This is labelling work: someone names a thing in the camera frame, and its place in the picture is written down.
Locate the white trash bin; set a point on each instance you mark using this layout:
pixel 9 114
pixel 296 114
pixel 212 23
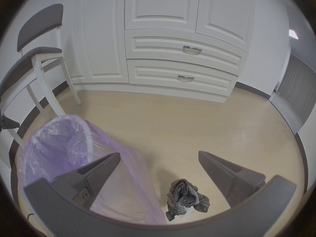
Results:
pixel 121 194

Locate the white wardrobe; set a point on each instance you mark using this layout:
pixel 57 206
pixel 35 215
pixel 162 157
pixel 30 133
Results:
pixel 160 9

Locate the white chair dark grey seat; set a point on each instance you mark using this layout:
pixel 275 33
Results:
pixel 39 26

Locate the square ceiling light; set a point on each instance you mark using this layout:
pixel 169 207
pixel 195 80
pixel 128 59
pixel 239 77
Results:
pixel 293 34

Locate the grey curtain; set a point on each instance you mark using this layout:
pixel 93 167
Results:
pixel 300 90

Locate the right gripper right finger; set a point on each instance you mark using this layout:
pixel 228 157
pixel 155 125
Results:
pixel 227 179

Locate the purple plastic bag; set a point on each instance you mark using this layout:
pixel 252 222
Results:
pixel 56 152

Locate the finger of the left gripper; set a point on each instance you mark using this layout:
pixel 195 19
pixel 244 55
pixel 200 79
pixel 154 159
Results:
pixel 11 124

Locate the crumpled black plastic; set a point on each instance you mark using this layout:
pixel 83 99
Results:
pixel 185 196

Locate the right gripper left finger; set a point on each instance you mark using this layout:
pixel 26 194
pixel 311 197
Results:
pixel 98 176

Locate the crumpled white wrapper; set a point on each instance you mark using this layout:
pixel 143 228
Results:
pixel 186 212

